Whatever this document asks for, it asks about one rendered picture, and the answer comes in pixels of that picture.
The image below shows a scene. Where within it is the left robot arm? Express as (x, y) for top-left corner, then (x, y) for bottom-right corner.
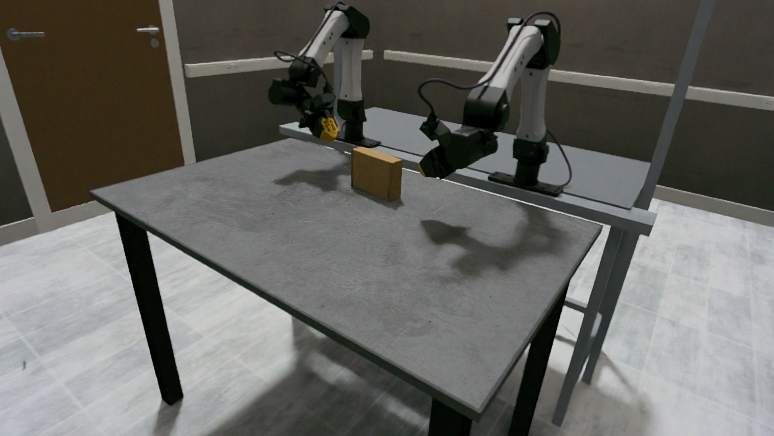
(419, 18), (563, 197)

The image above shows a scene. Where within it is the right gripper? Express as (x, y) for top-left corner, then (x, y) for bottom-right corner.
(298, 98), (338, 141)

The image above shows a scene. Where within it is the brown cardboard box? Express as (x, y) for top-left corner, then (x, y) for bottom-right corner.
(351, 147), (403, 202)

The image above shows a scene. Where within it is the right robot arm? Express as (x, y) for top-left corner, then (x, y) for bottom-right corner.
(268, 5), (381, 148)

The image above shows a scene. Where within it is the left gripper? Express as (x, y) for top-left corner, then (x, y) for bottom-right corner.
(418, 145), (457, 180)

